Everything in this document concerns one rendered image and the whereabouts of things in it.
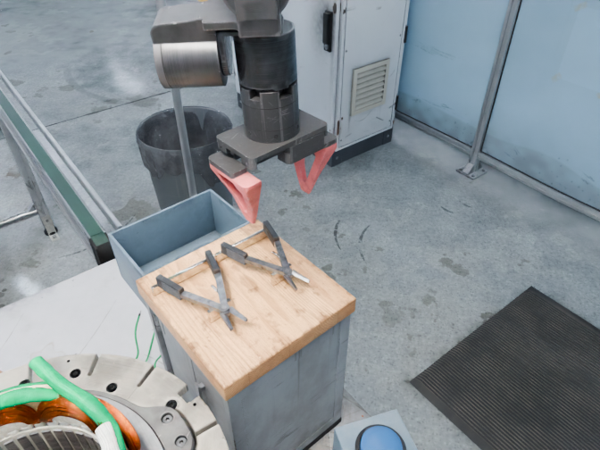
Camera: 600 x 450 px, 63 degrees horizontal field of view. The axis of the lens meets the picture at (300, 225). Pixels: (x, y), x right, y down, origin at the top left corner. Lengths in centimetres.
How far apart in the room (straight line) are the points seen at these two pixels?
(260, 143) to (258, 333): 21
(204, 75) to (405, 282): 176
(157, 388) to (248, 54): 32
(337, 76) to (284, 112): 209
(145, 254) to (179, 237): 6
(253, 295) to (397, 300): 150
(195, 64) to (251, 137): 9
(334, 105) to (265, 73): 216
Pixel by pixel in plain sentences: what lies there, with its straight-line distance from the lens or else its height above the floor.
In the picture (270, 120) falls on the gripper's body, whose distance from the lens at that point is 48.
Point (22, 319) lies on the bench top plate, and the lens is 108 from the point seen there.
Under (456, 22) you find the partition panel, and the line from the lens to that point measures 276.
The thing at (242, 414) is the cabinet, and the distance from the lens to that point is 60.
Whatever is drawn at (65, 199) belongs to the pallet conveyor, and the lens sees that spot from 139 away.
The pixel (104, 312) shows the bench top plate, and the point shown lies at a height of 78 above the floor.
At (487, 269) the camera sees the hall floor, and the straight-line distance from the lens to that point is 230.
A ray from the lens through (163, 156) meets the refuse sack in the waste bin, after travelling 193.
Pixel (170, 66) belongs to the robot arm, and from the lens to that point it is 48.
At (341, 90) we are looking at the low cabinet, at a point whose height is 45.
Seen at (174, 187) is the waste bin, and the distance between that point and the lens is 202.
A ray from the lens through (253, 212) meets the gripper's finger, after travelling 53.
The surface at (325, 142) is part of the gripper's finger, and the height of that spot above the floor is 124.
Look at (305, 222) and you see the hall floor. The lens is 239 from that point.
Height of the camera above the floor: 151
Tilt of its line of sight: 39 degrees down
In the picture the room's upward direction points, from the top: straight up
